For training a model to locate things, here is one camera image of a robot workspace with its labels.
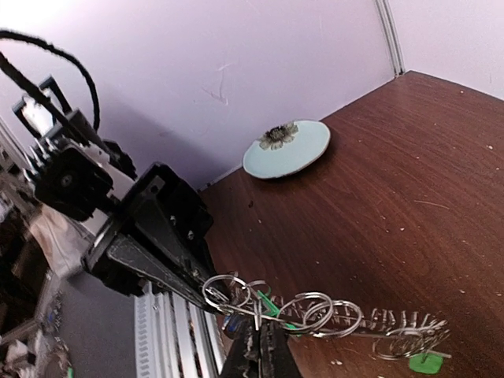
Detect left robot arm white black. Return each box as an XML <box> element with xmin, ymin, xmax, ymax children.
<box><xmin>13</xmin><ymin>77</ymin><xmax>229</xmax><ymax>313</ymax></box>

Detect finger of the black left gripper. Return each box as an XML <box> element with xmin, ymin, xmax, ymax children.
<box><xmin>106</xmin><ymin>232</ymin><xmax>217</xmax><ymax>313</ymax></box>

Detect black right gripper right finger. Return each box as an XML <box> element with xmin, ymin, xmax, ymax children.
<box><xmin>259</xmin><ymin>321</ymin><xmax>302</xmax><ymax>378</ymax></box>

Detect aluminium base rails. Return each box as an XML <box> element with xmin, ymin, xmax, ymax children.
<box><xmin>134</xmin><ymin>283</ymin><xmax>226</xmax><ymax>378</ymax></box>

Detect grey disc keyring organizer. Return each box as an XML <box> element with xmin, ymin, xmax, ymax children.
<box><xmin>203</xmin><ymin>274</ymin><xmax>452</xmax><ymax>361</ymax></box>

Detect teal plate with flower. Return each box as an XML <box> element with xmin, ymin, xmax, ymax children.
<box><xmin>242</xmin><ymin>120</ymin><xmax>331</xmax><ymax>180</ymax></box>

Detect aluminium corner frame post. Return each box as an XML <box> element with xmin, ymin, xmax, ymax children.
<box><xmin>374</xmin><ymin>0</ymin><xmax>406</xmax><ymax>77</ymax></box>

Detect green key tag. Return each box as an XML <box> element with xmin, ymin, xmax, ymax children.
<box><xmin>409</xmin><ymin>353</ymin><xmax>444</xmax><ymax>375</ymax></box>
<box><xmin>250</xmin><ymin>290</ymin><xmax>303</xmax><ymax>337</ymax></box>

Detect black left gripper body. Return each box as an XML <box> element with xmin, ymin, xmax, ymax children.
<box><xmin>82</xmin><ymin>163</ymin><xmax>213</xmax><ymax>296</ymax></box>

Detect white cloth bag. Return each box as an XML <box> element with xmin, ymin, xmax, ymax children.
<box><xmin>29</xmin><ymin>205</ymin><xmax>91</xmax><ymax>279</ymax></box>

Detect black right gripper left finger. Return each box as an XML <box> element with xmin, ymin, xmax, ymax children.
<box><xmin>220</xmin><ymin>318</ymin><xmax>260</xmax><ymax>378</ymax></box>

